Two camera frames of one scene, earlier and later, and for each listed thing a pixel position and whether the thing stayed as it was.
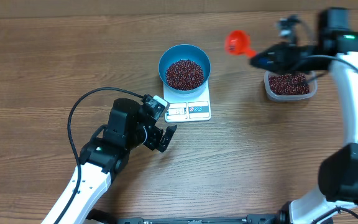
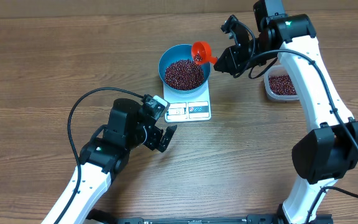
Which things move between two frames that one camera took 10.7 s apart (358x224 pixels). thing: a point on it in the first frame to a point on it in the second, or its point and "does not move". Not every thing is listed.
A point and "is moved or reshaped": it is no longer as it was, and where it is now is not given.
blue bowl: (184, 69) does not move
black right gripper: (279, 59) to (238, 65)
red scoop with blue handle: (238, 42) is moved or reshaped
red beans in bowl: (184, 74) does not move
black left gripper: (153, 141) does not move
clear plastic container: (287, 87) does not move
